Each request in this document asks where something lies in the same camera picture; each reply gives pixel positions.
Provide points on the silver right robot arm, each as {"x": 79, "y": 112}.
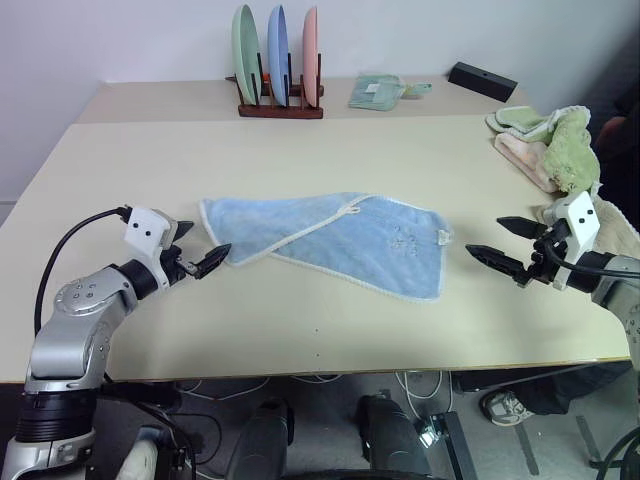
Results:
{"x": 617, "y": 292}

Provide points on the crumpled pink towel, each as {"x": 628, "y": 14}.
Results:
{"x": 520, "y": 155}

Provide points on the white rounded robot hip part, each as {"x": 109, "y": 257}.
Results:
{"x": 141, "y": 460}

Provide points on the black table leg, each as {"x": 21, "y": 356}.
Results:
{"x": 452, "y": 445}

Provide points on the cream beige towel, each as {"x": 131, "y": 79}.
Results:
{"x": 620, "y": 225}

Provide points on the folded pale green cloth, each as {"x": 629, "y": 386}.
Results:
{"x": 372, "y": 95}

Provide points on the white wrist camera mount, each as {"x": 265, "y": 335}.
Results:
{"x": 582, "y": 215}
{"x": 145, "y": 227}

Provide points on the grey white sneaker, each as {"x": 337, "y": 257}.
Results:
{"x": 507, "y": 407}

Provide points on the dark wooden plate rack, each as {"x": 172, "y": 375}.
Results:
{"x": 280, "y": 111}

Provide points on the long black box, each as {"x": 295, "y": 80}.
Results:
{"x": 482, "y": 82}

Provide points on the light blue towel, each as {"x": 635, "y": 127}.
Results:
{"x": 360, "y": 240}

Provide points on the pink plate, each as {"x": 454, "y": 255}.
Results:
{"x": 310, "y": 55}

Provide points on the person in dark clothes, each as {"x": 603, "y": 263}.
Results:
{"x": 617, "y": 137}

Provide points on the green plate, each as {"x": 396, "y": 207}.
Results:
{"x": 245, "y": 55}

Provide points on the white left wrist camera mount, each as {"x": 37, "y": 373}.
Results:
{"x": 145, "y": 227}

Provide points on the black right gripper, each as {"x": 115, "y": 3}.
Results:
{"x": 545, "y": 262}

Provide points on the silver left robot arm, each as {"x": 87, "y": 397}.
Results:
{"x": 65, "y": 345}

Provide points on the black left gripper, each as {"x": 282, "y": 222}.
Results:
{"x": 172, "y": 265}

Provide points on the small light green cloth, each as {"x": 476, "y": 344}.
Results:
{"x": 417, "y": 90}

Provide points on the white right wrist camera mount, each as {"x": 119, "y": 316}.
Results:
{"x": 582, "y": 215}

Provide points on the blue plate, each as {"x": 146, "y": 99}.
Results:
{"x": 278, "y": 55}

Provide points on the pile of green pink towels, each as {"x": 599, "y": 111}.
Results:
{"x": 570, "y": 155}

